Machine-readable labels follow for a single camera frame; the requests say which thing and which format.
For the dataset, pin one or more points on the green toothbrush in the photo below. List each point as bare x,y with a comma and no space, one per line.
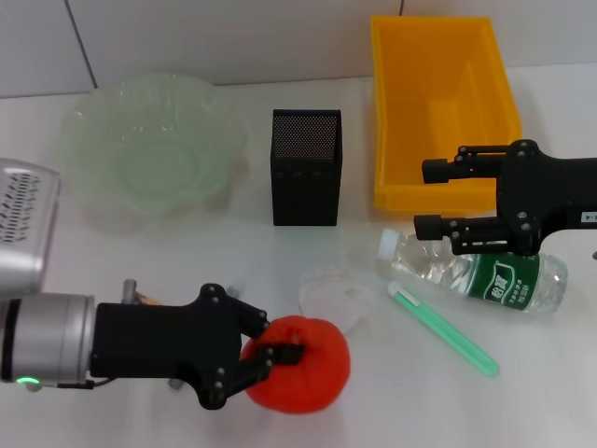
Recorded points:
443,331

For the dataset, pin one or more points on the white paper ball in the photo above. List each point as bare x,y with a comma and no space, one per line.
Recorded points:
331,294

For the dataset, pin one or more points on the black mesh pen holder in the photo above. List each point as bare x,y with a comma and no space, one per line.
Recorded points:
305,168

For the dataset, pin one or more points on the silver grey pen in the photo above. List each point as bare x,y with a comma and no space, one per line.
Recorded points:
237,288

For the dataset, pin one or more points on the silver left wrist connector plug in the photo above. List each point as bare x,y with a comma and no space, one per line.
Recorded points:
129,291

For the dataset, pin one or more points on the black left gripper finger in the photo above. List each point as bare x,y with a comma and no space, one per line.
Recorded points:
280,357
254,322

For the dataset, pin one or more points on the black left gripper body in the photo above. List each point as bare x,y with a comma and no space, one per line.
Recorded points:
158,340

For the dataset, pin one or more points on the orange fruit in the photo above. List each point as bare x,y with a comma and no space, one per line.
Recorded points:
312,373

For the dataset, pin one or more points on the clear green-label water bottle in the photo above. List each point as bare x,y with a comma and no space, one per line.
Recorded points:
503,280

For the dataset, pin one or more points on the small beige eraser block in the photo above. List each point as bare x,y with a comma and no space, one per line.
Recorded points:
148,298

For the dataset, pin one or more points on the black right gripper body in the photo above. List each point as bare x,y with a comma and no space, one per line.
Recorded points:
550,196

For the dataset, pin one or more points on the pale green glass fruit plate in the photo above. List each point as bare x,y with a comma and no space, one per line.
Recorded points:
140,149

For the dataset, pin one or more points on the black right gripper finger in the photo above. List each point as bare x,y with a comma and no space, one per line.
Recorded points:
429,226
438,170

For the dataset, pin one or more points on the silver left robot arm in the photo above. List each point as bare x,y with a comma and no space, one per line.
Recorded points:
37,298

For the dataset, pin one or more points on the yellow plastic bin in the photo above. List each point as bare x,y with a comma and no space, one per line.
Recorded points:
438,112

